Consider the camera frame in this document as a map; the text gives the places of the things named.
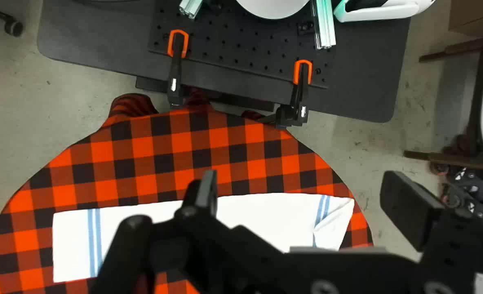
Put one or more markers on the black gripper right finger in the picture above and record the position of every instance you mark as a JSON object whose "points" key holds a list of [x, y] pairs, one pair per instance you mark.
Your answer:
{"points": [[410, 206]]}

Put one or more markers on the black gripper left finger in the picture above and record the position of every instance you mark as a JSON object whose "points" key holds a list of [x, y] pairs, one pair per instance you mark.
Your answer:
{"points": [[201, 196]]}

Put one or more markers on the white towel with blue stripes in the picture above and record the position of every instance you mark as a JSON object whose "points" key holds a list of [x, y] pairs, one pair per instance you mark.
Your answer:
{"points": [[81, 239]]}

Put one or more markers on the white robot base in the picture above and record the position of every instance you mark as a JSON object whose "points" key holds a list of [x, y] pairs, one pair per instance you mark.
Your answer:
{"points": [[273, 9]]}

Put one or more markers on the red black checkered tablecloth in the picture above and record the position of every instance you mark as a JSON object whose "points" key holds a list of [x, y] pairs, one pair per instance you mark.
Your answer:
{"points": [[144, 156]]}

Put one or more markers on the black office chair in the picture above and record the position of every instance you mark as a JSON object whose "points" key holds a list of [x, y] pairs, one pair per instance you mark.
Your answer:
{"points": [[461, 162]]}

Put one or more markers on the orange black clamp right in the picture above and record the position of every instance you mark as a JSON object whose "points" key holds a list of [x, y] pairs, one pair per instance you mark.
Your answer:
{"points": [[296, 111]]}

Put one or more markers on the orange black clamp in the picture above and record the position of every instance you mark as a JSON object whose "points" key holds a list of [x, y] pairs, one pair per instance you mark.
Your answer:
{"points": [[177, 49], [296, 111]]}

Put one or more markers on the orange black clamp left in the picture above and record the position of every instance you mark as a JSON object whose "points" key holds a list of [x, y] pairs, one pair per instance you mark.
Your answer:
{"points": [[177, 49]]}

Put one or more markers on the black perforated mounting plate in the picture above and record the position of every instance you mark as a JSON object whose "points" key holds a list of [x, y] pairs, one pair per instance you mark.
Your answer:
{"points": [[232, 38]]}

